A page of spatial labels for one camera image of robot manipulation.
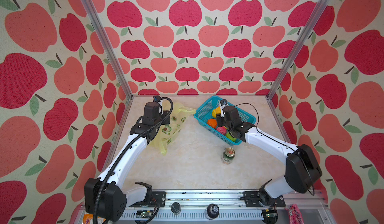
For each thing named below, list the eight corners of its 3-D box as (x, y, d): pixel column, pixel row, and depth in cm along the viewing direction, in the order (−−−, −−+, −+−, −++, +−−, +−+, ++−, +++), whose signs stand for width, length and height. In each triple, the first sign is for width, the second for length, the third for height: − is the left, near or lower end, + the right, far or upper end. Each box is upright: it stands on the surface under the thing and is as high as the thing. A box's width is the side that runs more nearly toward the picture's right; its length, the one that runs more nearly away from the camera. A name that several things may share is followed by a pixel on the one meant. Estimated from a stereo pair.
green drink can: (222, 165, 87) (225, 157, 79) (221, 154, 91) (223, 147, 83) (231, 165, 87) (236, 157, 79) (230, 154, 91) (234, 147, 83)
